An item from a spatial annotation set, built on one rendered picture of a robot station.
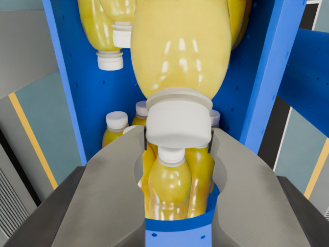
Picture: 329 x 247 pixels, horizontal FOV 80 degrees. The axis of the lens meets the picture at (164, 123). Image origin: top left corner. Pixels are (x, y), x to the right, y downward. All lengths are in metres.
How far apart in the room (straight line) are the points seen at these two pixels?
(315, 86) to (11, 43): 1.11
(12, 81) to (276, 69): 0.96
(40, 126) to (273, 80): 1.88
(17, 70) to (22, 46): 0.11
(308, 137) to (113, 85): 1.74
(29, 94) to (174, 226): 1.69
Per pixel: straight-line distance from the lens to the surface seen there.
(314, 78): 0.74
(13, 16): 1.12
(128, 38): 0.25
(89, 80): 0.36
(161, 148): 0.28
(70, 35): 0.32
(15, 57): 1.07
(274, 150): 1.71
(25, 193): 2.43
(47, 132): 1.97
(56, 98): 1.75
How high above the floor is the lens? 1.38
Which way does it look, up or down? 60 degrees down
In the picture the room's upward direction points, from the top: 174 degrees counter-clockwise
